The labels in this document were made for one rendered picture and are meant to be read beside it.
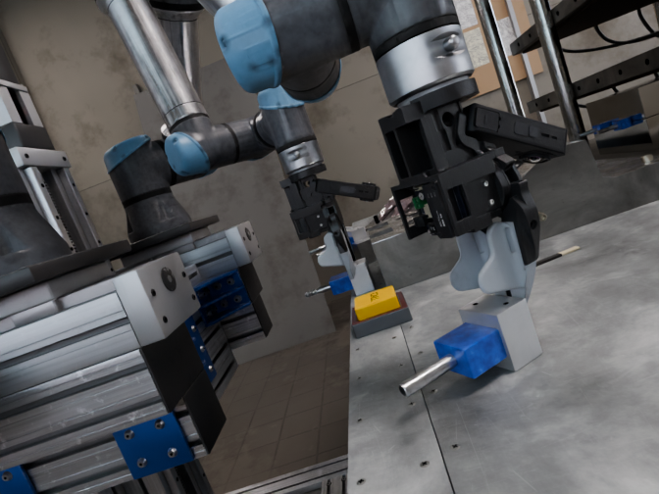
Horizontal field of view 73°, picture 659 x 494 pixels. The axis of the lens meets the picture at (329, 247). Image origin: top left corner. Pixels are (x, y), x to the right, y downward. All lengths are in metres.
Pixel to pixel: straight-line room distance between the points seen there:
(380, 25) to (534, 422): 0.32
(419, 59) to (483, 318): 0.22
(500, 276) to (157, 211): 0.84
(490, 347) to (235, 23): 0.34
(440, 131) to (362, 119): 3.63
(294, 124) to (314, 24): 0.41
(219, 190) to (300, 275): 0.95
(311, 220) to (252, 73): 0.43
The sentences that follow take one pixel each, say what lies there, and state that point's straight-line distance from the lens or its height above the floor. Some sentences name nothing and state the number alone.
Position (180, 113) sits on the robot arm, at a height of 1.21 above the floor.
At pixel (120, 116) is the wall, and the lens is 4.48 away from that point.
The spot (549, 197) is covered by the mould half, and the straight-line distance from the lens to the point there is 0.80.
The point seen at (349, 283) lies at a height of 0.83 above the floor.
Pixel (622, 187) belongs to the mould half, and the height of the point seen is 0.84.
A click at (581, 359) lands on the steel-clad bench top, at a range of 0.43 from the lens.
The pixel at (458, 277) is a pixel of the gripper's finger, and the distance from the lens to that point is 0.43.
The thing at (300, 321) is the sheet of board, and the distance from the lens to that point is 3.32.
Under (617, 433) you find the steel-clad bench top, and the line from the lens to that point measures 0.35.
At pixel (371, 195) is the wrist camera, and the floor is 0.96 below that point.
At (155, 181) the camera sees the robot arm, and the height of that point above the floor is 1.15.
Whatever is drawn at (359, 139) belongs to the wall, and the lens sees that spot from 4.00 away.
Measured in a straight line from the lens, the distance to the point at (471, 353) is 0.39.
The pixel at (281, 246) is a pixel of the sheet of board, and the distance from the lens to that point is 3.39.
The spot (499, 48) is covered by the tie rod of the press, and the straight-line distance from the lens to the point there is 2.17.
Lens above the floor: 1.01
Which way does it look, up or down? 7 degrees down
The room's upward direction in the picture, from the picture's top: 21 degrees counter-clockwise
